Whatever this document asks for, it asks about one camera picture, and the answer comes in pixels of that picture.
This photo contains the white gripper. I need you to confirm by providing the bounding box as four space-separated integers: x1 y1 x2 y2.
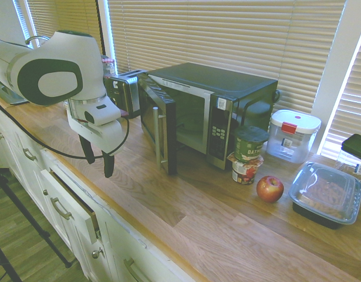
67 112 124 179

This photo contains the black steel microwave body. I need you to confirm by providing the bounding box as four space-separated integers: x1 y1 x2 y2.
147 62 279 172

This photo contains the white cabinet drawer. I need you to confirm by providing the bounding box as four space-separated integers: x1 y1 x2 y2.
40 168 101 245

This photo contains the steel black toaster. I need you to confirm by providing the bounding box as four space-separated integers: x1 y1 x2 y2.
104 70 148 119

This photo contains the white kitchen cabinet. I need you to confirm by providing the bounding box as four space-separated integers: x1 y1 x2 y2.
0 99 200 282

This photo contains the glass jar with red lid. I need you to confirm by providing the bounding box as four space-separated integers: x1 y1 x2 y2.
101 56 116 78

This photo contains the steel kitchen sink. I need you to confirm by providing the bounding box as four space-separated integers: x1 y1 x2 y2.
0 75 29 106

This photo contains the chrome kitchen faucet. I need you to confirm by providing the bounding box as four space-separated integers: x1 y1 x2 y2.
24 35 51 47

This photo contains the narrow beige window blind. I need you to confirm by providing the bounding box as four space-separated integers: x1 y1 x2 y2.
320 34 361 162
25 0 102 57

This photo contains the red white food cup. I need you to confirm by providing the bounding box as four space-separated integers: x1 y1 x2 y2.
231 152 265 186

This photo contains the green oatmeal cup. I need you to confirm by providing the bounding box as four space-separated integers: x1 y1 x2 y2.
234 125 271 164

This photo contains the red apple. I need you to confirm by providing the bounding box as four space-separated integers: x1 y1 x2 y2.
256 175 285 204

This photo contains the wide beige window blind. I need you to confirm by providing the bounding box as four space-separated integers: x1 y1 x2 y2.
107 0 347 116

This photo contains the clear container with red clasp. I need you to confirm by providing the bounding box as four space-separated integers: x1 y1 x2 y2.
266 109 322 165

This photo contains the black food tray clear lid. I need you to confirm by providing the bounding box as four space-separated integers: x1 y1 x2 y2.
288 160 361 230

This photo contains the clear plastic box with label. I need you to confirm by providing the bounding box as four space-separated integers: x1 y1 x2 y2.
336 149 361 178

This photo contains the dark green lidded container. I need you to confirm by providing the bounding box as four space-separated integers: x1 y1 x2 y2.
341 133 361 164

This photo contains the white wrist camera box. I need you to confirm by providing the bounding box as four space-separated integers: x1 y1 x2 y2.
83 102 123 126

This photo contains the steel bar drawer handle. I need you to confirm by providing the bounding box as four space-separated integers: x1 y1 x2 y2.
50 197 73 221
123 257 149 282
22 147 38 162

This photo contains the microwave door with steel handle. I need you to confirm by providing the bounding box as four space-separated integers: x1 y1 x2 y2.
136 72 178 176

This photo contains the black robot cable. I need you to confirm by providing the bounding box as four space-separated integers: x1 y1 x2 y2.
0 98 130 160

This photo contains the black camera tripod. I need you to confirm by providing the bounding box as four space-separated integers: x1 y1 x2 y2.
0 163 73 282

